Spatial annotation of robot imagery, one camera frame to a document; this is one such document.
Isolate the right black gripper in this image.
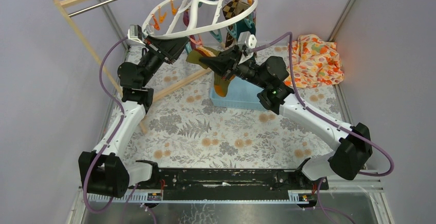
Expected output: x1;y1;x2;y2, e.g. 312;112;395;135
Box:
199;45;268;89

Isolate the olive orange sock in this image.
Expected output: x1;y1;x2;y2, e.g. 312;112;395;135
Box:
185;46;235;98

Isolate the white plastic clip hanger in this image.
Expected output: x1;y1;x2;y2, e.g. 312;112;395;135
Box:
141;0;258;39

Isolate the dark teal sock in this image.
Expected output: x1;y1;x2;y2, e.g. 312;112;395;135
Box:
236;20;256;40

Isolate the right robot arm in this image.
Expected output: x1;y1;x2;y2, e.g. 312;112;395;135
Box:
199;46;373;189

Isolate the light blue plastic basket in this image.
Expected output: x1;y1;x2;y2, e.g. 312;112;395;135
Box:
209;73;266;111

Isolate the maroon purple striped sock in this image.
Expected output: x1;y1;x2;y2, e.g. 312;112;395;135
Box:
183;9;190;28

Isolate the argyle brown sock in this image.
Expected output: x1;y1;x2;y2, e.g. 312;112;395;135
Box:
222;1;239;20

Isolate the floral table mat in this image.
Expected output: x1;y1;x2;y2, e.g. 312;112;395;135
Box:
97;45;357;170

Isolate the orange floral cloth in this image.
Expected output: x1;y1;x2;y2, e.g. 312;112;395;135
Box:
285;34;344;88

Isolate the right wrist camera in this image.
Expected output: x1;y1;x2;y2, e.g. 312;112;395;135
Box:
237;31;257;64

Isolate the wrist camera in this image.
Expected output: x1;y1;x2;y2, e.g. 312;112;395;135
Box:
128;24;144;44
237;31;257;64

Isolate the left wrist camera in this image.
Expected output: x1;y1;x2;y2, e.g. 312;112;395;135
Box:
128;24;144;44

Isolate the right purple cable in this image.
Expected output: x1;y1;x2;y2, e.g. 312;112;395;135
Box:
252;31;395;224

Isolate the purple cable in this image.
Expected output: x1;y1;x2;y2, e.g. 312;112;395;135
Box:
252;31;395;224
82;36;137;215

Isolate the wooden drying rack frame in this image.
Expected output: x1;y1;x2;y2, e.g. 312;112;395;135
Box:
53;0;246;135

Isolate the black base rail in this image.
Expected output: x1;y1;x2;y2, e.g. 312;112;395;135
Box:
138;168;329;202

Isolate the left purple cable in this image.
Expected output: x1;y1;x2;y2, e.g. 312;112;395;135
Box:
82;36;137;215

